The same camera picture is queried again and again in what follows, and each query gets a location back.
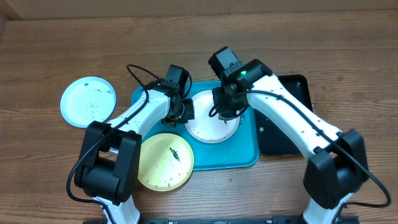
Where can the yellow plate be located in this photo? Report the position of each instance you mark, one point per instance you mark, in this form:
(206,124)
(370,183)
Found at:
(166,162)

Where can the blue plastic tray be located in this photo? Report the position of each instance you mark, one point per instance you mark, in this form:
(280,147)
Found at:
(239,150)

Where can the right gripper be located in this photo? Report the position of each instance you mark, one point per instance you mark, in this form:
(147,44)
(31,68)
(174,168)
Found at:
(222,106)

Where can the light blue plate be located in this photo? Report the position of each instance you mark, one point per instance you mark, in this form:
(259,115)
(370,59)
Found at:
(86,100)

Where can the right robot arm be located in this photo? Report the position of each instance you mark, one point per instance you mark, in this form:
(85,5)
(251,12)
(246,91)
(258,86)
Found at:
(337,165)

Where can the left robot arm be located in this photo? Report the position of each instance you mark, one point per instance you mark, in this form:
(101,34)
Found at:
(108,163)

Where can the white plate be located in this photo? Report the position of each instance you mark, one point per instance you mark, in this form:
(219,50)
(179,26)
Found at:
(209,129)

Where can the black plastic tray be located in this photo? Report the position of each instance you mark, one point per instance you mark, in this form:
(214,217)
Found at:
(271,140)

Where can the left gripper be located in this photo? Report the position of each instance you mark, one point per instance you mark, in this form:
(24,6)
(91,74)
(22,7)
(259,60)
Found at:
(189,114)

